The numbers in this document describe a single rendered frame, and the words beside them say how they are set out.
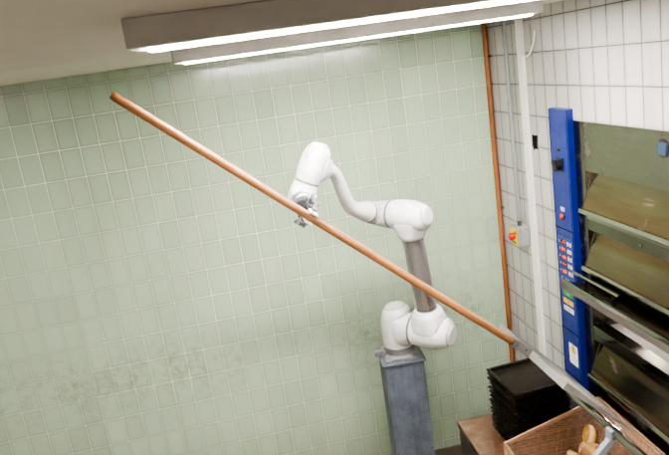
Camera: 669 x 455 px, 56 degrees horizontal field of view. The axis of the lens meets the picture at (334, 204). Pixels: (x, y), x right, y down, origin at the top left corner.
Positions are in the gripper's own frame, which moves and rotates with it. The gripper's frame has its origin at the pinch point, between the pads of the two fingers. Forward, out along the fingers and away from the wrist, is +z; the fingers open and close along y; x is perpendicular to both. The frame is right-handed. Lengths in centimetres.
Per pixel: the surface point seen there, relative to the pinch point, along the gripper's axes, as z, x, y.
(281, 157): -119, 4, -5
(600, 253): -21, -120, -49
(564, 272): -46, -127, -35
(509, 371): -54, -138, 20
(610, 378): -16, -156, -6
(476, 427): -62, -147, 55
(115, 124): -118, 84, 26
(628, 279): 0, -121, -45
